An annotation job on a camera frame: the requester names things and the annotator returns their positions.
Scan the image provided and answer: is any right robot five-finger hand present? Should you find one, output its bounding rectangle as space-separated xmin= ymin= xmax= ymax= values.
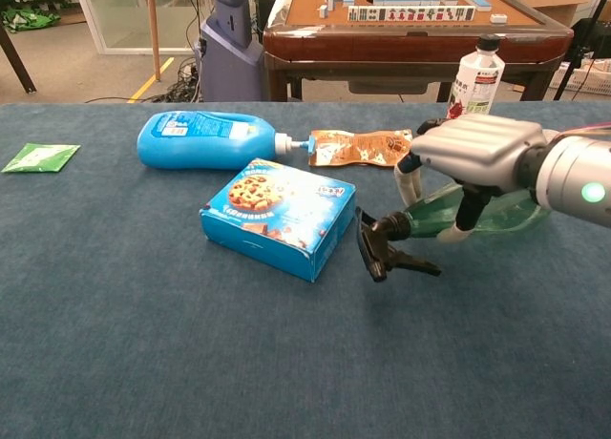
xmin=393 ymin=113 xmax=550 ymax=244

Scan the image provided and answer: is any green spray bottle black trigger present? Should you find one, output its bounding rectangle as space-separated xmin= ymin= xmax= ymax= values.
xmin=354 ymin=180 xmax=554 ymax=283

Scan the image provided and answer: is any clear bottle black cap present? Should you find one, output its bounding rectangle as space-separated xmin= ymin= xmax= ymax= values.
xmin=446 ymin=33 xmax=506 ymax=121

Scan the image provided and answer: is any blue detergent bottle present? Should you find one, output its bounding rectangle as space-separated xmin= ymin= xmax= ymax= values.
xmin=136 ymin=110 xmax=320 ymax=172

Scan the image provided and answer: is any brown spouted refill pouch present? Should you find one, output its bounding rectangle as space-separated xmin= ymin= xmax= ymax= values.
xmin=307 ymin=128 xmax=414 ymax=169

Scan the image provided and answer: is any white plastic basket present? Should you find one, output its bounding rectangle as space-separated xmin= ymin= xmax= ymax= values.
xmin=548 ymin=59 xmax=611 ymax=96

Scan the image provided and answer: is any row of face-up mahjong tiles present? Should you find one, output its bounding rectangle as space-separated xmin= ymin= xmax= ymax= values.
xmin=347 ymin=4 xmax=477 ymax=24

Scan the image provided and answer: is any black tripod stand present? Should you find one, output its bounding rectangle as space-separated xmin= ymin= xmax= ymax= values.
xmin=553 ymin=0 xmax=611 ymax=101

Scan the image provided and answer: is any brown mahjong table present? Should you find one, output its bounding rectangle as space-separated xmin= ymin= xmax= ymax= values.
xmin=262 ymin=0 xmax=575 ymax=103

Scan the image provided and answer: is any cardboard box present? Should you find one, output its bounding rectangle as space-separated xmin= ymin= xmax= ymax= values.
xmin=495 ymin=0 xmax=591 ymax=28

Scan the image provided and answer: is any blue cookie box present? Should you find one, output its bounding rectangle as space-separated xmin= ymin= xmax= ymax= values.
xmin=199 ymin=157 xmax=357 ymax=283

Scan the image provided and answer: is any wooden pole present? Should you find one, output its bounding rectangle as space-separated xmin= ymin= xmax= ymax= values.
xmin=145 ymin=0 xmax=162 ymax=82

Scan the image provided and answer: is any blue felt table cover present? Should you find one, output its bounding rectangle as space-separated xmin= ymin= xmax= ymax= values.
xmin=0 ymin=100 xmax=611 ymax=439

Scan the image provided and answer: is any green foil packet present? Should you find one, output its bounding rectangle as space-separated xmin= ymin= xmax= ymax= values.
xmin=0 ymin=142 xmax=81 ymax=175

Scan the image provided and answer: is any green plastic bag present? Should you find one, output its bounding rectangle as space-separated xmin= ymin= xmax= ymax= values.
xmin=2 ymin=7 xmax=63 ymax=33

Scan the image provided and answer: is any black table leg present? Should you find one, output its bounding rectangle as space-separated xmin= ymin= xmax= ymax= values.
xmin=0 ymin=26 xmax=38 ymax=94

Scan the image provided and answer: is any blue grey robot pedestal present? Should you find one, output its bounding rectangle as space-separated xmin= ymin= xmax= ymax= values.
xmin=194 ymin=0 xmax=265 ymax=103

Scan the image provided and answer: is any tangle of black cables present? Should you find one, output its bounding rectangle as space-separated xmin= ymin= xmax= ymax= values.
xmin=84 ymin=55 xmax=207 ymax=104

